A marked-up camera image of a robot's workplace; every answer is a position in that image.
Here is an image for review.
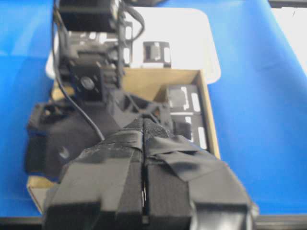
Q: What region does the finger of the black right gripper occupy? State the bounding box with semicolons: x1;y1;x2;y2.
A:
109;90;172;131

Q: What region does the black tray box lower left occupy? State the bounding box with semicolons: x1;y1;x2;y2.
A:
142;41;172;69

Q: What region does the black camera cable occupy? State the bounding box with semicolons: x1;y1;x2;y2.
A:
51;0;106;141

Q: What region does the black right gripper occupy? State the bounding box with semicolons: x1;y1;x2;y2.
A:
24;102;125;183

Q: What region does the open cardboard box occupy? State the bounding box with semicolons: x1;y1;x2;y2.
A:
26;69;220;212

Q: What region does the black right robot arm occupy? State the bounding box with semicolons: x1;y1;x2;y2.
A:
24;0;173;180

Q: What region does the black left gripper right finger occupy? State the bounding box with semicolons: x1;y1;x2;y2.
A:
143;119;259;230

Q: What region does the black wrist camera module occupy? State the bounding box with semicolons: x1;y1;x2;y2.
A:
70;65;106;103

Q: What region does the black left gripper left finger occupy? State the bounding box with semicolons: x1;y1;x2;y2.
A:
43;119;143;230

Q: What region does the white plastic tray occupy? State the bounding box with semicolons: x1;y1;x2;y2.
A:
46;3;221;89

